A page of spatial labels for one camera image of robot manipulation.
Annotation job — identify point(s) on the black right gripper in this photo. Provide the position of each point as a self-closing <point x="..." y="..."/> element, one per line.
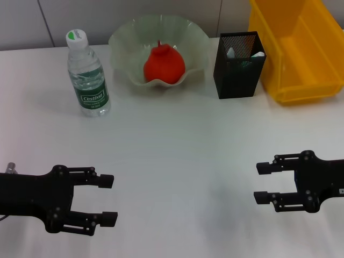
<point x="319" y="180"/>

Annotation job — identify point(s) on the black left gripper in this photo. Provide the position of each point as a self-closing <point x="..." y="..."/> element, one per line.
<point x="35" y="196"/>

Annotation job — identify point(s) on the clear water bottle green label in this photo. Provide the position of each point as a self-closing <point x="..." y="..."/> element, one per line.
<point x="91" y="91"/>

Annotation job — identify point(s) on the mint green utility knife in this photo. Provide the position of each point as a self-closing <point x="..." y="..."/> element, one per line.
<point x="258" y="54"/>

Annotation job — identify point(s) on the grey marker pen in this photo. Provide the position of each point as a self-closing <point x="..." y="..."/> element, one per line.
<point x="230" y="53"/>

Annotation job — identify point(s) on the orange knitted toy fruit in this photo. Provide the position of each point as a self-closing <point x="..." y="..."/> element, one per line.
<point x="164" y="65"/>

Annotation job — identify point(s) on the black mesh pen holder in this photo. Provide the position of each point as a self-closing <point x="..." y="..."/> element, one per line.
<point x="236" y="80"/>

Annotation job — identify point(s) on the green frosted glass fruit bowl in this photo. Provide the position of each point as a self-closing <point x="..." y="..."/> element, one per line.
<point x="129" y="53"/>

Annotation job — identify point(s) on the yellow plastic storage bin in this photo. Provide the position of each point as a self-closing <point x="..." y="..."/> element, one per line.
<point x="303" y="59"/>

